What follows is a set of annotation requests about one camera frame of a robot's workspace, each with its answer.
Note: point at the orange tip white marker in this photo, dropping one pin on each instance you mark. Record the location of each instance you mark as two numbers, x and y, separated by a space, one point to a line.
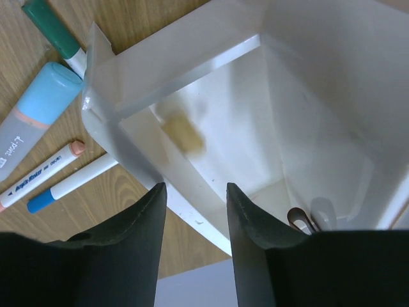
42 173

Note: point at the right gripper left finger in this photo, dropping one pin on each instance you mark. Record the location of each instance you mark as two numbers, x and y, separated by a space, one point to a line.
114 263

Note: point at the green cap white marker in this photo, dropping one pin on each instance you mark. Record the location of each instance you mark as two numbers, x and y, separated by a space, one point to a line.
49 24

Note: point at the blue tip white marker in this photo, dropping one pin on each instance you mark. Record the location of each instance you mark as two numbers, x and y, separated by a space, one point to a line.
71 183

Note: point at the white drawer cabinet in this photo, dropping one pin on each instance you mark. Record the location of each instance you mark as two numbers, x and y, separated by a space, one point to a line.
301 104

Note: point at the small tan eraser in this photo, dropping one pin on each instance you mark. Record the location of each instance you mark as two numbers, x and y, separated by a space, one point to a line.
184 134

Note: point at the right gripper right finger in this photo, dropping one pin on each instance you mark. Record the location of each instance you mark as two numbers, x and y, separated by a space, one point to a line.
276 265

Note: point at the light blue lead case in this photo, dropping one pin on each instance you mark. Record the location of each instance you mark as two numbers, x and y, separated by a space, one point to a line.
45 99

